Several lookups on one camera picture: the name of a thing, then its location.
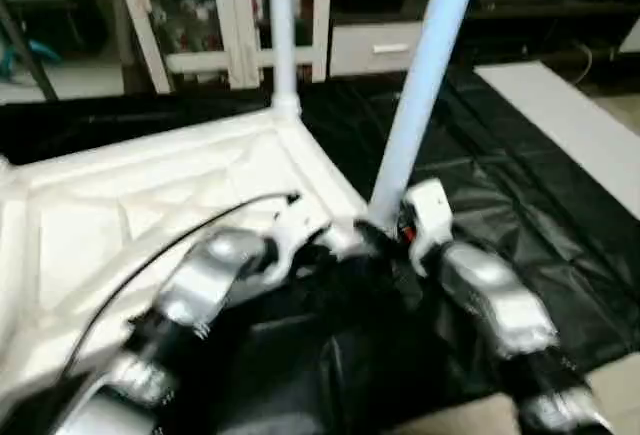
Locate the white plastic table top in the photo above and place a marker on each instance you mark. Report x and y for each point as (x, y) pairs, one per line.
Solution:
(100, 205)

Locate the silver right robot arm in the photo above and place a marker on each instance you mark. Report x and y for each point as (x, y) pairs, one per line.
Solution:
(495, 295)

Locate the black work mat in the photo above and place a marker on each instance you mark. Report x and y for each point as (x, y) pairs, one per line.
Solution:
(500, 205)

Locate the white drawer cabinet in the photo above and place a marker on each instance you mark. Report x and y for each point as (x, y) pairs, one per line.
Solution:
(360, 50)

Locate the white flat board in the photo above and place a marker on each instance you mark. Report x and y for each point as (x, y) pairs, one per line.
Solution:
(560, 115)

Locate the white glass door cabinet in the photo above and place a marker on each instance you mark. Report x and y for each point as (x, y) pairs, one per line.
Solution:
(235, 30)

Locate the black low desk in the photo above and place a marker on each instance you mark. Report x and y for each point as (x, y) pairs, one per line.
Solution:
(550, 20)

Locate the white side cabinet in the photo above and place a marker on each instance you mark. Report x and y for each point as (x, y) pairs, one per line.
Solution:
(631, 35)

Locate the black storage unit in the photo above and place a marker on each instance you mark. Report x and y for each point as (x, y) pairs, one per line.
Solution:
(80, 20)

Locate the grey pole stand blue brackets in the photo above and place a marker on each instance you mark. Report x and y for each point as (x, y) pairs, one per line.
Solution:
(37, 65)

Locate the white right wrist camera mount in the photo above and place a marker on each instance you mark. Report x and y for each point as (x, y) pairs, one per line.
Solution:
(430, 210)

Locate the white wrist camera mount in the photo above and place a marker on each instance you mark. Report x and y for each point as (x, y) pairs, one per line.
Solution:
(430, 210)
(295, 225)

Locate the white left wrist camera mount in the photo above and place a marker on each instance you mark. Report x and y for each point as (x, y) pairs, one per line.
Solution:
(295, 225)

